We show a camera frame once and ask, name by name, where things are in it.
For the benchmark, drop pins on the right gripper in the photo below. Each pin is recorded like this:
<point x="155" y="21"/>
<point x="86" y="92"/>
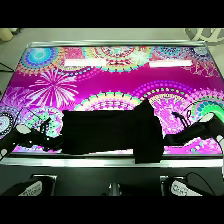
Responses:
<point x="171" y="139"/>

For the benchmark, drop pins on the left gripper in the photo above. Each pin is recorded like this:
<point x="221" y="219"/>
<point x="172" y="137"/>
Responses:
<point x="53" y="143"/>

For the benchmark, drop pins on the black garment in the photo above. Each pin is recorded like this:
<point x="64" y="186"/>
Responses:
<point x="106" y="133"/>

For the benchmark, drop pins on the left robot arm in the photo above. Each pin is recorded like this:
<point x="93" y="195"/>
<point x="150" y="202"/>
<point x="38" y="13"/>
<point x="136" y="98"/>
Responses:
<point x="13" y="138"/>

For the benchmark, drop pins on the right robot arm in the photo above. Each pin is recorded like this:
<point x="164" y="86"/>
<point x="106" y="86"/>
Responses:
<point x="200" y="128"/>

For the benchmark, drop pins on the silver frame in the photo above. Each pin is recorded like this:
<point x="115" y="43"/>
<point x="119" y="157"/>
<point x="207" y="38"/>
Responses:
<point x="100" y="162"/>

